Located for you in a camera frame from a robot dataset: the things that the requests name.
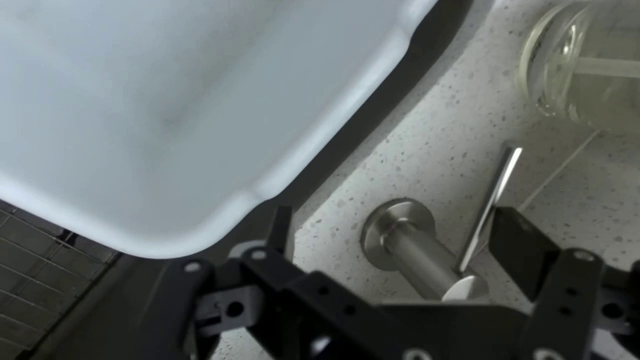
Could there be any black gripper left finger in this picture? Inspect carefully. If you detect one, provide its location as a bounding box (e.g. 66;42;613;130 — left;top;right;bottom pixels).
158;204;307;360

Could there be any glass soap bottle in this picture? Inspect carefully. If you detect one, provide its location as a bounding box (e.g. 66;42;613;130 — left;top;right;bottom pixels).
517;0;640;137

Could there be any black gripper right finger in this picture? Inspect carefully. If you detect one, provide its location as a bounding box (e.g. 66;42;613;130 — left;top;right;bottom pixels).
488;205;640;360

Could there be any steel sink soap dispenser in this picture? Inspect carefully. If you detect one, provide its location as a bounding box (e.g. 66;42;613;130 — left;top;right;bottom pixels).
358;144;526;303

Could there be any white plastic wash tub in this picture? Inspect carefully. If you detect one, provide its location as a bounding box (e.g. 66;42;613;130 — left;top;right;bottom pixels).
0;0;438;260

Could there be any metal sink bottom grid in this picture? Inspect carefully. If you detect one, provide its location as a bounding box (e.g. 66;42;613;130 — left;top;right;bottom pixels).
0;198;125;360

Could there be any stainless steel sink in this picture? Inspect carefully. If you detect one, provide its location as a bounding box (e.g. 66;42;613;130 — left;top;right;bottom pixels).
26;0;477;360

